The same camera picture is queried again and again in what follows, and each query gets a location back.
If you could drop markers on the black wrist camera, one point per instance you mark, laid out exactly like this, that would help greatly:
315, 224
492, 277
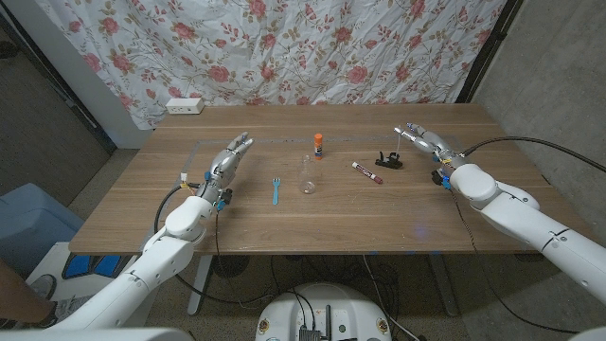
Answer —
438, 177
227, 195

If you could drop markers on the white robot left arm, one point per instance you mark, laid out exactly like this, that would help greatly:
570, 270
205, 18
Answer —
161, 256

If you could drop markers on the floral fabric backdrop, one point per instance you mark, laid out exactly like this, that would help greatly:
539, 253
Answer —
284, 47

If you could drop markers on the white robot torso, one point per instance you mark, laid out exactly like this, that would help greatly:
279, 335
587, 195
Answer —
350, 308

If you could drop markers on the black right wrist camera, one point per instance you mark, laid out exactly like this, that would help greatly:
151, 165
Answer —
438, 177

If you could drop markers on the blue plastic bin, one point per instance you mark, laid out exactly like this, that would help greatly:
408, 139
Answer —
33, 222

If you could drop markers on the person's brown leg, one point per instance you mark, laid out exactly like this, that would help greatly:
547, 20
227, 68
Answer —
19, 296

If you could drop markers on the maroon dry-erase marker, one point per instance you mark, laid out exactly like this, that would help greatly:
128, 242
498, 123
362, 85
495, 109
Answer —
367, 172

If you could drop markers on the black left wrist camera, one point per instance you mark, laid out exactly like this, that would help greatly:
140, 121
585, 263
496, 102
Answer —
227, 195

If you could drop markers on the black backdrop pole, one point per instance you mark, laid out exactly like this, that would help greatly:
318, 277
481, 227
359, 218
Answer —
487, 47

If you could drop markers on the white power strip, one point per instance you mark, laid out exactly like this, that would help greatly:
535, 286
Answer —
184, 105

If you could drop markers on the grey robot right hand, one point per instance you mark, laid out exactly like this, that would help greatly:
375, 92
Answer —
435, 144

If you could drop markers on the grey table leg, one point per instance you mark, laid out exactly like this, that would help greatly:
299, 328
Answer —
445, 293

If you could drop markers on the white table leg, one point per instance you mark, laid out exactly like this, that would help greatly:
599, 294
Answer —
199, 289

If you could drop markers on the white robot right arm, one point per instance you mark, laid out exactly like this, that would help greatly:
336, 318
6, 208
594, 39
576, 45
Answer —
521, 218

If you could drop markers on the white floor board blue pads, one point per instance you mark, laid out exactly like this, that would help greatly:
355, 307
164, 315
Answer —
61, 258

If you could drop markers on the black door frame strip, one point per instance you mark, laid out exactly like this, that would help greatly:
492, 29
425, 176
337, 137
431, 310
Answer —
57, 81

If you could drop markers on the grey shoe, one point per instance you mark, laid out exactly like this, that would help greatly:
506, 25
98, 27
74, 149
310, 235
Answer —
66, 308
47, 284

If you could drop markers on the orange-capped glue stick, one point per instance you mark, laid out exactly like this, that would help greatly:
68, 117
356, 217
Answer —
318, 142

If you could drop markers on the black round floor object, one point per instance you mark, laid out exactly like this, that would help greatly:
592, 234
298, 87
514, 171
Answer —
232, 266

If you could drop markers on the blue plastic fork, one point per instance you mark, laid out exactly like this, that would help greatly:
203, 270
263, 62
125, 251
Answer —
275, 194

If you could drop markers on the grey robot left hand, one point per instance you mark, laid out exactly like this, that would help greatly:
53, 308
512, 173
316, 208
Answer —
222, 168

